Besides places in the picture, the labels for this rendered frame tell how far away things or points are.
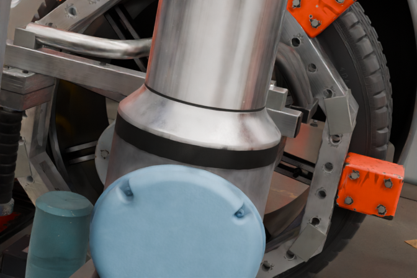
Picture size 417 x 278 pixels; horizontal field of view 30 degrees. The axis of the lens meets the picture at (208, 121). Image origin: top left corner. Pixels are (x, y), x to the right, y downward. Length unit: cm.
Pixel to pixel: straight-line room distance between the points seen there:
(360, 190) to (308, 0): 29
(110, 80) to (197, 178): 56
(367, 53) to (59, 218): 53
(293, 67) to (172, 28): 56
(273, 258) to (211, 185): 75
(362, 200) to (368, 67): 21
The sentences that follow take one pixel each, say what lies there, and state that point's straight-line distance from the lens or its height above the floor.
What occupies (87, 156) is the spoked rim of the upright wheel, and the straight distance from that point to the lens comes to 140.
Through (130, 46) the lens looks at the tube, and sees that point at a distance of 106.
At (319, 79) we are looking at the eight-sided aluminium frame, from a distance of 115.
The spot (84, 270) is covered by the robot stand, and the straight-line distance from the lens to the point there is 84.
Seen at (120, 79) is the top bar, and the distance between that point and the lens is 102.
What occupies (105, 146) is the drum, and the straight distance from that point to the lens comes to 110.
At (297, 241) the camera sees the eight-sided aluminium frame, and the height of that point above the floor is 75.
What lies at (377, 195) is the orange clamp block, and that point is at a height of 85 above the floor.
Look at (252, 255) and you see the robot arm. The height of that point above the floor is 99.
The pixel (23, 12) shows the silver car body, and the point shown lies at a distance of 184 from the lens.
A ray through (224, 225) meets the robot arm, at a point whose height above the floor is 101.
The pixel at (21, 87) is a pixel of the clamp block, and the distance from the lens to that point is 105.
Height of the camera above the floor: 119
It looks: 14 degrees down
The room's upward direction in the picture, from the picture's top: 11 degrees clockwise
